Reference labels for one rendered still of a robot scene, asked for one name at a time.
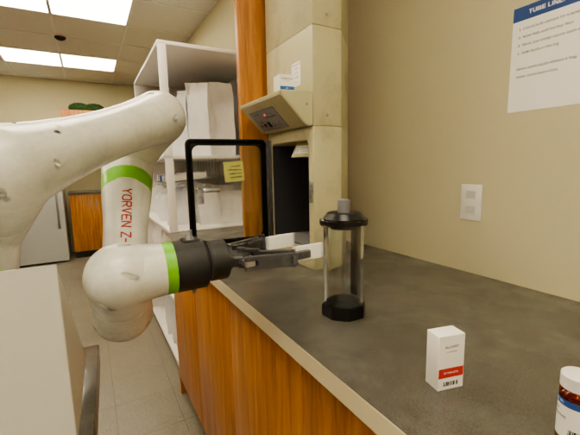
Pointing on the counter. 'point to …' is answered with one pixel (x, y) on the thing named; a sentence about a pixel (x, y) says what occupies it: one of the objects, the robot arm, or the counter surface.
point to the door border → (227, 145)
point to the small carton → (284, 82)
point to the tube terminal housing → (332, 109)
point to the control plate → (268, 119)
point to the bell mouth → (301, 150)
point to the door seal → (192, 178)
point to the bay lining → (290, 191)
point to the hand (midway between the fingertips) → (299, 245)
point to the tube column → (302, 18)
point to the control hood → (295, 107)
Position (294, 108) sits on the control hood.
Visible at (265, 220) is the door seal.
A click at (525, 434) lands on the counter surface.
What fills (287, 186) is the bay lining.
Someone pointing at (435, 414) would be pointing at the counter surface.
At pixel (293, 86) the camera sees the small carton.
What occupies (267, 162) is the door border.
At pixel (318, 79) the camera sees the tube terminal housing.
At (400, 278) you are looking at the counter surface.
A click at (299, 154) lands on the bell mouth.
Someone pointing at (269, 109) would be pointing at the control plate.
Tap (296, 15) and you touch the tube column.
